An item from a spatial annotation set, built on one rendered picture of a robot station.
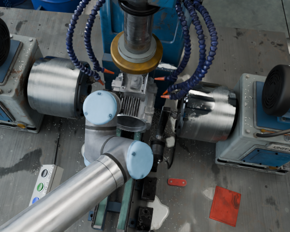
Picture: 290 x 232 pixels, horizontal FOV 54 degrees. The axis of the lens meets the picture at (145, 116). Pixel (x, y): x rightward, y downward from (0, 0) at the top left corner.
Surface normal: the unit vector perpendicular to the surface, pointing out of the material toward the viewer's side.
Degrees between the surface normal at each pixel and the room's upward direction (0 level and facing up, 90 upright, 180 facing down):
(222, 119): 39
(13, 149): 0
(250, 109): 0
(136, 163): 50
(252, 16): 0
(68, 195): 17
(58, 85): 25
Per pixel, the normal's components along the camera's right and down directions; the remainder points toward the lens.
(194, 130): -0.12, 0.68
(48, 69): 0.06, -0.40
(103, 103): -0.01, -0.02
